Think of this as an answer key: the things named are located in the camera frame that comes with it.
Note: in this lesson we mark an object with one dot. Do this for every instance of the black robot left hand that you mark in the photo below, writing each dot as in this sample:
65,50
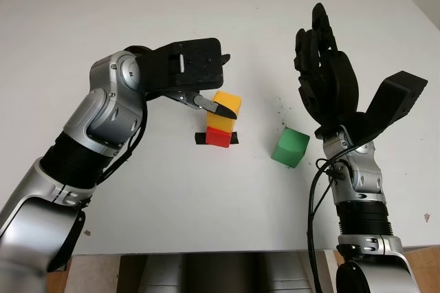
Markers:
220,110

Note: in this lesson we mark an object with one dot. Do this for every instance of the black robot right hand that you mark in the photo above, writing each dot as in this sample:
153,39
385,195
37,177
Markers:
330,86

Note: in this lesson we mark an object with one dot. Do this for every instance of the yellow wooden block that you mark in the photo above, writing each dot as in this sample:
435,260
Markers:
225,98

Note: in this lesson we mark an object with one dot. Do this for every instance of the red wooden block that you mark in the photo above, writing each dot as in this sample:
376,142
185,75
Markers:
217,138

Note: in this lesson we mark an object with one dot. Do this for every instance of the green wooden block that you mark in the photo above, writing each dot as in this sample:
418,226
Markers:
290,148

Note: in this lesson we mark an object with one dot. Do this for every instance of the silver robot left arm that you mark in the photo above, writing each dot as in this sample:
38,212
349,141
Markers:
96,121

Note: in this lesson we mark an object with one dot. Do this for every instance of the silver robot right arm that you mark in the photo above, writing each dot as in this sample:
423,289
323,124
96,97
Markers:
364,183

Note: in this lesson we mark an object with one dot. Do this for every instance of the black tape strip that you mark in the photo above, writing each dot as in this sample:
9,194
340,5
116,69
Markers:
200,139

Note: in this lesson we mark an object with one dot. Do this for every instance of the grey robot torso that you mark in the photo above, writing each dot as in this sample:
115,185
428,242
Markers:
213,272

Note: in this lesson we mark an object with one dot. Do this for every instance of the white table leg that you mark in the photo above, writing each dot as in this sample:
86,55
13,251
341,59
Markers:
328,269
93,276

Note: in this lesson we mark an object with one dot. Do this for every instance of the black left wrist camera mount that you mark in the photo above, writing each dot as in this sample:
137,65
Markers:
192,62

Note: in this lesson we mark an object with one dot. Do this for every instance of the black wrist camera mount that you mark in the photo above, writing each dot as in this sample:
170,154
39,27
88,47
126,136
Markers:
192,62
392,100

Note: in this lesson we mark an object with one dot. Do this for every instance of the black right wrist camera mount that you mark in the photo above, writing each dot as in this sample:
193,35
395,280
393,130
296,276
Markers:
392,100

